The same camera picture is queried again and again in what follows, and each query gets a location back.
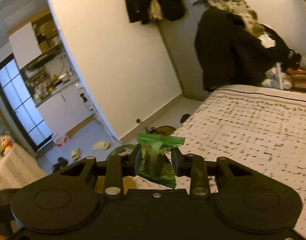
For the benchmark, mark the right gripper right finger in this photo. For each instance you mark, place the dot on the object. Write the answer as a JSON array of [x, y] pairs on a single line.
[[192, 166]]

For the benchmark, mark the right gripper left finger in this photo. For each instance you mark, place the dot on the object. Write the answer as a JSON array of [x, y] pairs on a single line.
[[125, 161]]

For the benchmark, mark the green snack packet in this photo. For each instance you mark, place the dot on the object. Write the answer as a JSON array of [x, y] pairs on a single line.
[[155, 165]]

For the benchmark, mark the cream slipper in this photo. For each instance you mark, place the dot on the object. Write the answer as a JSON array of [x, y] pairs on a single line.
[[75, 154], [101, 145]]

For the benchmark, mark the white kitchen cabinet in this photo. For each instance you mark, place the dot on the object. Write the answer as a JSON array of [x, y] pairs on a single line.
[[66, 108]]

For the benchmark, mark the patterned white bed blanket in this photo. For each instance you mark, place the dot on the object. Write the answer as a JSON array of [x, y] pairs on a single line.
[[262, 128]]

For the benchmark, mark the black coat on chair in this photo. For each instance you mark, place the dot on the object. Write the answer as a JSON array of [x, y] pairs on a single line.
[[230, 55]]

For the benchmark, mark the cartoon boy doll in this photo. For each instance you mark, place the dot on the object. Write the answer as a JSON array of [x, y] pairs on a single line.
[[6, 144]]

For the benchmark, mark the grey door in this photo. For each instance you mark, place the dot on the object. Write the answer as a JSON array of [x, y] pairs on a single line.
[[179, 38]]

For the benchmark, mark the orange plastic basket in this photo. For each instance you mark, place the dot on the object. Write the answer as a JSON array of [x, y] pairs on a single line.
[[298, 78]]

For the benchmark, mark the hanging dark clothes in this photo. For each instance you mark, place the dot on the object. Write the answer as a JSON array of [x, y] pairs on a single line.
[[145, 11]]

